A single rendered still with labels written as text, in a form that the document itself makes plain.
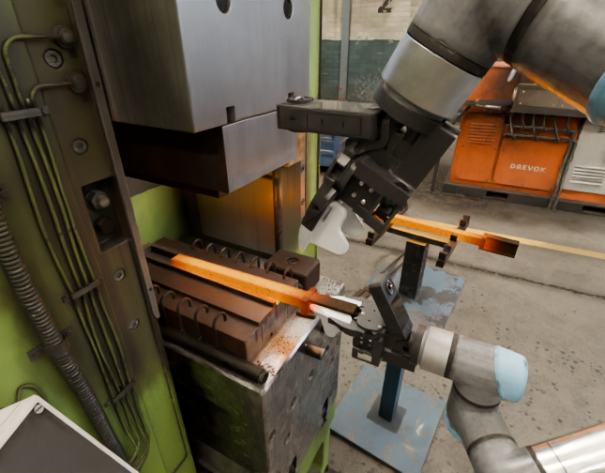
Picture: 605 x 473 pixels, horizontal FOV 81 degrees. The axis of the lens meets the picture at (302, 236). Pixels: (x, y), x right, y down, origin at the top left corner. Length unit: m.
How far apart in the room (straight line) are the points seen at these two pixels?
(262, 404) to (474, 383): 0.36
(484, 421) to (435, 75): 0.54
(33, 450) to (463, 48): 0.45
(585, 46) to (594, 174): 4.01
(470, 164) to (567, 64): 3.90
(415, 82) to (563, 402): 1.97
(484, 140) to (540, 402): 2.67
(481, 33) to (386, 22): 8.03
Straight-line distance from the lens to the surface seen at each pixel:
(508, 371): 0.65
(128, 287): 0.64
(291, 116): 0.38
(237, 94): 0.52
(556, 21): 0.30
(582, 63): 0.29
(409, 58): 0.33
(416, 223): 1.17
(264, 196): 0.95
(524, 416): 2.03
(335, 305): 0.68
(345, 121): 0.36
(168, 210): 1.12
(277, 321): 0.78
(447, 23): 0.32
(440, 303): 1.30
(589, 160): 4.25
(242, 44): 0.53
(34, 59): 0.52
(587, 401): 2.25
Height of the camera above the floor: 1.46
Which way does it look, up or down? 29 degrees down
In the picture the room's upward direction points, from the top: straight up
